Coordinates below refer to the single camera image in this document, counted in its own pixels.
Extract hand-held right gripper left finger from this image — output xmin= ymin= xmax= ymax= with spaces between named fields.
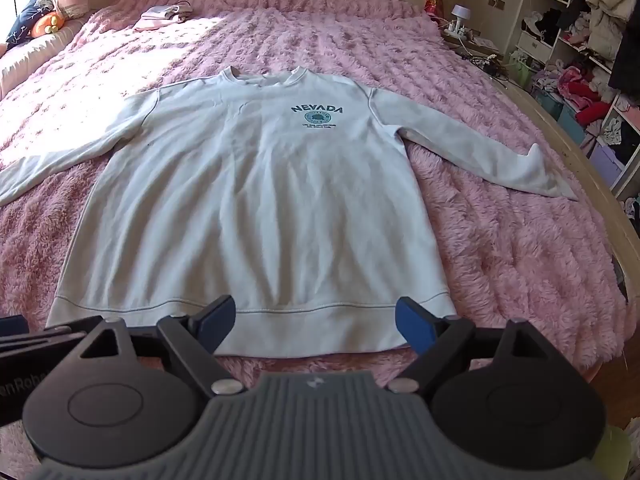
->
xmin=67 ymin=294 xmax=247 ymax=398

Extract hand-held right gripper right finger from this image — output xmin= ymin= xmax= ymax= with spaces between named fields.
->
xmin=384 ymin=296 xmax=557 ymax=402

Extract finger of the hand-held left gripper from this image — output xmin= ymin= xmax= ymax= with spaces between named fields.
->
xmin=0 ymin=314 xmax=88 ymax=359

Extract white printed sweatshirt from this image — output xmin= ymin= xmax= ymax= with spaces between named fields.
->
xmin=0 ymin=66 xmax=580 ymax=357

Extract red and pink clothes pile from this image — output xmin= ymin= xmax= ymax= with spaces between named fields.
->
xmin=557 ymin=65 xmax=613 ymax=126

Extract pink fluffy blanket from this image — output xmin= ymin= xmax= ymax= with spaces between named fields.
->
xmin=0 ymin=0 xmax=629 ymax=397

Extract green storage bin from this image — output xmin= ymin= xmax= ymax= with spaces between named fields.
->
xmin=507 ymin=50 xmax=541 ymax=92

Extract beige window seat cushion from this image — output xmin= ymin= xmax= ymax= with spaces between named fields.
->
xmin=0 ymin=16 xmax=96 ymax=101

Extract pink folded cloth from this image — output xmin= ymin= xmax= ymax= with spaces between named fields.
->
xmin=136 ymin=12 xmax=186 ymax=31

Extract white open wardrobe shelf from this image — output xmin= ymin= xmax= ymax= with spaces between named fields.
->
xmin=515 ymin=0 xmax=640 ymax=201

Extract orange plush toy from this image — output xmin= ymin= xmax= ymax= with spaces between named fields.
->
xmin=31 ymin=11 xmax=67 ymax=39

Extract navy floral pillow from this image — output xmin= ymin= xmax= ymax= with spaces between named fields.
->
xmin=5 ymin=0 xmax=51 ymax=51

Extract dark hanging coat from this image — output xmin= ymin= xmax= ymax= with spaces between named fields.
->
xmin=607 ymin=0 xmax=640 ymax=106

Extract cream hanging coat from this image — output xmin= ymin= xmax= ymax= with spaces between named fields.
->
xmin=584 ymin=0 xmax=637 ymax=61

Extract wooden bed frame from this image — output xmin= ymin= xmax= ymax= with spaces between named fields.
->
xmin=500 ymin=80 xmax=640 ymax=321

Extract tangled cables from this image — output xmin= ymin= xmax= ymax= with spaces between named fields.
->
xmin=462 ymin=40 xmax=508 ymax=80

